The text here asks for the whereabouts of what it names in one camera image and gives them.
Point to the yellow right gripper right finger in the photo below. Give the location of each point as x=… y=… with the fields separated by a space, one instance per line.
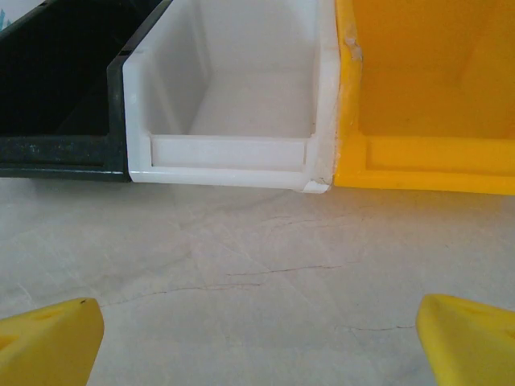
x=470 y=350

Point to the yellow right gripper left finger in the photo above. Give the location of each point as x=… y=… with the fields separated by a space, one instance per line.
x=48 y=346

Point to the black plastic storage bin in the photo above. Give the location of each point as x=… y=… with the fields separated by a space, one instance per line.
x=60 y=153

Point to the yellow plastic storage bin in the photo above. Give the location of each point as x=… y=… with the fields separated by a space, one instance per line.
x=422 y=161

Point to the white plastic storage bin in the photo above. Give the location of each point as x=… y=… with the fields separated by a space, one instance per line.
x=225 y=157

